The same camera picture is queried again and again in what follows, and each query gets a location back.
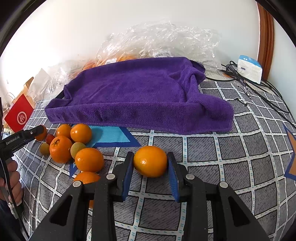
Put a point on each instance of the orange behind gripper tip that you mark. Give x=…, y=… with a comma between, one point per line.
x=43, y=135

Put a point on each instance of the brown cardboard box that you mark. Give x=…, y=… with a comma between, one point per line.
x=25, y=93

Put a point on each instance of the yellowish small fruit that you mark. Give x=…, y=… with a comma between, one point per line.
x=44, y=149

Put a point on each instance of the small red fruit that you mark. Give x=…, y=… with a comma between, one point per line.
x=49, y=138

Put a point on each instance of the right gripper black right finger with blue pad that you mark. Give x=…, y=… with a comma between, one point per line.
x=232, y=219

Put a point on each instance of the wooden door frame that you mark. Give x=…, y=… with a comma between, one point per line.
x=266, y=41

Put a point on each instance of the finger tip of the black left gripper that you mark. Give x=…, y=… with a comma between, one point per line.
x=18, y=140

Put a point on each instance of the orange with stem left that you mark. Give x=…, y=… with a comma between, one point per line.
x=60, y=149

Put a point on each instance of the purple towel over tray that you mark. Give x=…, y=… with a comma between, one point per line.
x=152, y=93

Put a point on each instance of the large orange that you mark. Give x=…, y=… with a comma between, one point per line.
x=150, y=161

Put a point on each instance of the orange finger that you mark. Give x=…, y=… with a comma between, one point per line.
x=89, y=160

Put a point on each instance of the green yellow small fruit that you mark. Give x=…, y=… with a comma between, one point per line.
x=75, y=148

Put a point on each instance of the white blue tissue pack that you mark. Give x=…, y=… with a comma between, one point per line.
x=249, y=68

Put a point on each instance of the red paper bag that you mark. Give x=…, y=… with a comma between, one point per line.
x=19, y=114

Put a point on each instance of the person's left hand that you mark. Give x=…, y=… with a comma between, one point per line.
x=16, y=186

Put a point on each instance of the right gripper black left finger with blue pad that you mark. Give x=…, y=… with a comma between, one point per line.
x=67, y=219

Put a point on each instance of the small orange back left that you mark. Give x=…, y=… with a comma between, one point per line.
x=64, y=130

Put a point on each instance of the clear crumpled plastic bags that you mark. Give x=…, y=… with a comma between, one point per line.
x=140, y=41

